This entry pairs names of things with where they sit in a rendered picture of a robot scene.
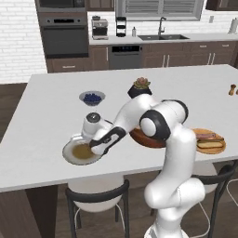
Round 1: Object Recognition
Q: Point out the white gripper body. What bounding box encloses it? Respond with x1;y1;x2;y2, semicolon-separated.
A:
70;133;91;146

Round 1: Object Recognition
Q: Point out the grey plate with brown centre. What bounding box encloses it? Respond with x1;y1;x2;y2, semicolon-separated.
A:
61;139;105;166

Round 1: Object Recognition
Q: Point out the bowl of blueberries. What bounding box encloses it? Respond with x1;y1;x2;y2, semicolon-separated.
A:
78;90;107;108

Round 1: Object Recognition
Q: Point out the brown wooden bowl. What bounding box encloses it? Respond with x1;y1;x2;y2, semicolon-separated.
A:
128;126;168;150

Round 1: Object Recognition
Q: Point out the pink sausage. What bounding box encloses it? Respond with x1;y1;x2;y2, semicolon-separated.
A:
194;132;218;140

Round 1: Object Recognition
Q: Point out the tan hot dog bun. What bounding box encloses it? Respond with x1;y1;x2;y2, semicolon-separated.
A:
196;140;224;150

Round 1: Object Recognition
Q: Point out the round wooden plate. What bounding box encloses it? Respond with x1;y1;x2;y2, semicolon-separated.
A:
192;127;227;155

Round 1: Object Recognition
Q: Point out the black stool with white seat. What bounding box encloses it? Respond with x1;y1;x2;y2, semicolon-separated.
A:
64;174;131;238
189;160;238;238

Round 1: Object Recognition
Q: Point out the succulent in black pot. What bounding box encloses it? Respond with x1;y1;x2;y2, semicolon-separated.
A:
126;76;153;99

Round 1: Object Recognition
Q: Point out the grey dishwasher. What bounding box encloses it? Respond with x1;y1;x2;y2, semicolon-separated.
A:
108;44;144;71

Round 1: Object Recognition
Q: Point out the silver coffee machine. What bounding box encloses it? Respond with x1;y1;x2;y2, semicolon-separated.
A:
90;15;110;41

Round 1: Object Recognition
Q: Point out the dark double sink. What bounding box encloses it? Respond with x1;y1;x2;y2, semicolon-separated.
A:
137;33;191;42

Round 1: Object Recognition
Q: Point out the brown base cupboard run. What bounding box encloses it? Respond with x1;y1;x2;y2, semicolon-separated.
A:
46;40;238;74

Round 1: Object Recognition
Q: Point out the dark kitchen tap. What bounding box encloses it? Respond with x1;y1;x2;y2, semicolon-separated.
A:
157;16;167;36

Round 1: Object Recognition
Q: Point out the window with blinds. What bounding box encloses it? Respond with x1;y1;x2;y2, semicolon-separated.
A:
114;0;205;21

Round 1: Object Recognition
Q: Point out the brown pepper mill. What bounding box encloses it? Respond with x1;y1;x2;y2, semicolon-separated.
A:
228;83;237;97

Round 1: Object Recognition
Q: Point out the white paper towel roll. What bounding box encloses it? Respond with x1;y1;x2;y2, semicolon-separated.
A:
228;17;238;34

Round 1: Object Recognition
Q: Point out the wall oven stack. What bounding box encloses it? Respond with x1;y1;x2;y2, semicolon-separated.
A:
34;0;90;60

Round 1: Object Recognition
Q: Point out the black wire stand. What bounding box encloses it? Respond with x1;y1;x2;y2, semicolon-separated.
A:
115;16;127;38

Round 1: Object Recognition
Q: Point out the brown wall cupboard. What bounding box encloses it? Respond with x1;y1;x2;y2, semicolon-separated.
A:
205;0;238;12
86;0;116;13

